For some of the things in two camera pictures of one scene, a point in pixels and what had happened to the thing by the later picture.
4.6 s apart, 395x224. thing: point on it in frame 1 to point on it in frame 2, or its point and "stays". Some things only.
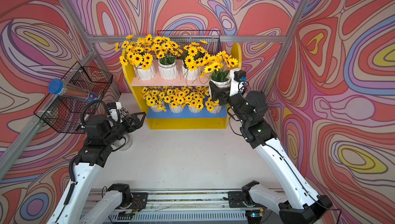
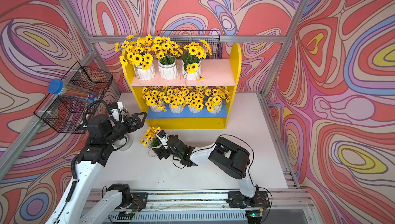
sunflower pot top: x=193 y=56 stays
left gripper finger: x=136 y=120 stays
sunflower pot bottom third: x=194 y=98 stays
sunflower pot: x=217 y=67 to x=150 y=138
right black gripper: x=216 y=92 to x=161 y=150
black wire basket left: x=64 y=113 stays
